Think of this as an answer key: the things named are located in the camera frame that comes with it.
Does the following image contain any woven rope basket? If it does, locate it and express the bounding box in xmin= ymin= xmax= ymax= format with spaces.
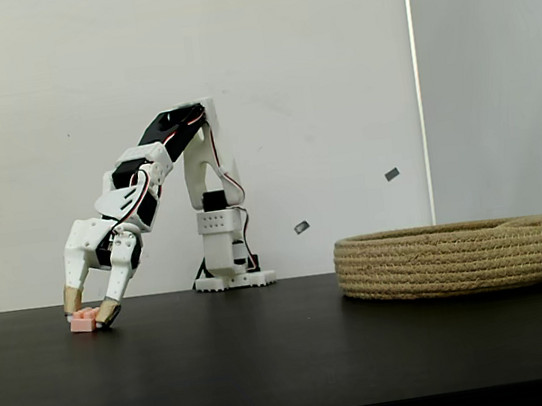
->
xmin=330 ymin=208 xmax=542 ymax=313

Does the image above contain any red white gripper cable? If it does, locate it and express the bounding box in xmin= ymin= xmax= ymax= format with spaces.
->
xmin=103 ymin=168 xmax=162 ymax=235

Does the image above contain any white vertical wall strip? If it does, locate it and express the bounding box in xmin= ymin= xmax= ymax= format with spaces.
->
xmin=402 ymin=0 xmax=445 ymax=226

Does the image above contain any pink lego block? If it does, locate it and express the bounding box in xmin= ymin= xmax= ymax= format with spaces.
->
xmin=66 ymin=305 xmax=103 ymax=336

